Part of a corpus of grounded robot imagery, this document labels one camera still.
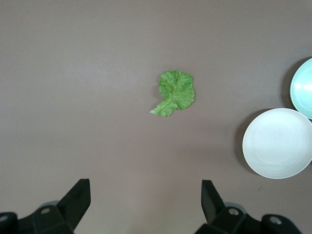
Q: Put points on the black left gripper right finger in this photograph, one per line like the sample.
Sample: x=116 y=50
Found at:
x=214 y=212

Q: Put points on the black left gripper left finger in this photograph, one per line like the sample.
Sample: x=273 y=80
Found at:
x=70 y=209

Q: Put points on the green lettuce leaf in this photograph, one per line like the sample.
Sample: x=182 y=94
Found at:
x=176 y=90

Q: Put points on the beige plate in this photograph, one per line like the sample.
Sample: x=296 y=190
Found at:
x=278 y=143

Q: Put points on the brown table cover mat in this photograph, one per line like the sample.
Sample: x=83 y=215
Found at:
x=73 y=97

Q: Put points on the mint green plate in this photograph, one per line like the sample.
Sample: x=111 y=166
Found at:
x=303 y=90

